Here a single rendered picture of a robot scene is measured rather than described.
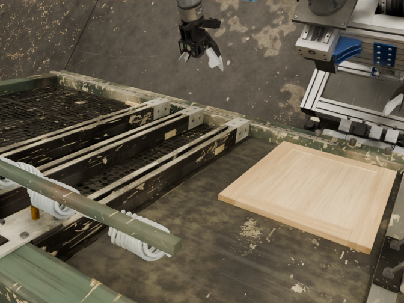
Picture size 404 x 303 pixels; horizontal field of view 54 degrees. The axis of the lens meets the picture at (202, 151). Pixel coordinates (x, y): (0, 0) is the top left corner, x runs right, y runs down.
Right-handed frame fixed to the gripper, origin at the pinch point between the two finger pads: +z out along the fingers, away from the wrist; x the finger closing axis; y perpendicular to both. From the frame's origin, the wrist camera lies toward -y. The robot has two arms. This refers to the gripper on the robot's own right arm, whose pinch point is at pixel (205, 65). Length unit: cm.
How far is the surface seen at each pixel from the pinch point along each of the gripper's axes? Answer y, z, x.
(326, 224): 32, 16, 56
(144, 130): 20.5, 20.1, -18.3
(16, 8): -114, 89, -317
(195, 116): -6.2, 35.7, -15.1
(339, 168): -4, 35, 49
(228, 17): -141, 75, -80
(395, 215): 19, 20, 71
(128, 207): 57, 4, 10
